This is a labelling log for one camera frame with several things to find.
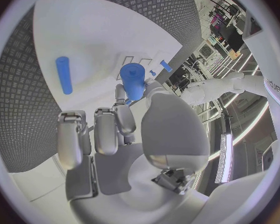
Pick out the thick blue cylinder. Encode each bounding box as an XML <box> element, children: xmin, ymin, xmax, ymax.
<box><xmin>119</xmin><ymin>62</ymin><xmax>146</xmax><ymax>102</ymax></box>

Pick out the short blue cylinder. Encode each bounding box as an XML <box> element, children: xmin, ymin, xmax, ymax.
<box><xmin>159</xmin><ymin>60</ymin><xmax>173</xmax><ymax>73</ymax></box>

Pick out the white task board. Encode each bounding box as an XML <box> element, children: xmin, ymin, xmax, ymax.
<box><xmin>32</xmin><ymin>0</ymin><xmax>184</xmax><ymax>135</ymax></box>

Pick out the white unit with grille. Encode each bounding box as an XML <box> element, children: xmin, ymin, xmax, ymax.
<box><xmin>197</xmin><ymin>42</ymin><xmax>216</xmax><ymax>60</ymax></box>

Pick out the glowing light bar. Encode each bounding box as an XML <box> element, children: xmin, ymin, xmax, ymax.
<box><xmin>213</xmin><ymin>132</ymin><xmax>235</xmax><ymax>184</ymax></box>

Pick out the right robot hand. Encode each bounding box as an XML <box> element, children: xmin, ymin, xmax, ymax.
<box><xmin>56</xmin><ymin>79</ymin><xmax>211</xmax><ymax>224</ymax></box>

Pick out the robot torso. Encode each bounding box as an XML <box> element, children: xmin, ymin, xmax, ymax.
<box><xmin>242</xmin><ymin>10</ymin><xmax>280</xmax><ymax>114</ymax></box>

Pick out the cluttered workshop desk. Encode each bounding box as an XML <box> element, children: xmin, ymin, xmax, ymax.
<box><xmin>208</xmin><ymin>2</ymin><xmax>247</xmax><ymax>53</ymax></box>

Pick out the long blue cylinder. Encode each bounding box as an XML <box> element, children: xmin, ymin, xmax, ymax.
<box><xmin>54</xmin><ymin>56</ymin><xmax>74</xmax><ymax>96</ymax></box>

